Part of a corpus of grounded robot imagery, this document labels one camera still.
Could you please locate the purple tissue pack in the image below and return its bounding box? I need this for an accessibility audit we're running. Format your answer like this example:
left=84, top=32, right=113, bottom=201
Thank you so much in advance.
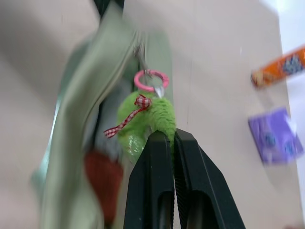
left=247, top=107, right=305, bottom=166

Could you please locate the green plush zipper charm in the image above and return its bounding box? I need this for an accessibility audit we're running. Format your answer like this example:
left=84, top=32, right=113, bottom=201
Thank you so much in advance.
left=103, top=92, right=178, bottom=167

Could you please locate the red brown object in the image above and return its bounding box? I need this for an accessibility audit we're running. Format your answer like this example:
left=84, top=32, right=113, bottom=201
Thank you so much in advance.
left=84, top=149, right=125, bottom=226

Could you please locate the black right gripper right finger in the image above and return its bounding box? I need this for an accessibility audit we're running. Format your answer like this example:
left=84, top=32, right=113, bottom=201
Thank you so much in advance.
left=173, top=128, right=246, bottom=229

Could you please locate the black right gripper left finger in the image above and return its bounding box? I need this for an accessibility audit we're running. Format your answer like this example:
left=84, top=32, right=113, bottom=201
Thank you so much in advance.
left=123, top=130, right=176, bottom=229

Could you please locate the orange soda can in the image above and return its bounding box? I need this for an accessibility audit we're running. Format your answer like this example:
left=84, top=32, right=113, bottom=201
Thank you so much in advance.
left=250, top=46, right=305, bottom=88

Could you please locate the pink key ring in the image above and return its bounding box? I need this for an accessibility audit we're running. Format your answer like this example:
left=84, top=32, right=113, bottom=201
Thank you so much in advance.
left=133, top=69, right=170, bottom=92

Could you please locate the green transparent pouch bag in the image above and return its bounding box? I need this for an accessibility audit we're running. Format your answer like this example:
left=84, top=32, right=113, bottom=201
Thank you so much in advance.
left=30, top=0, right=175, bottom=229

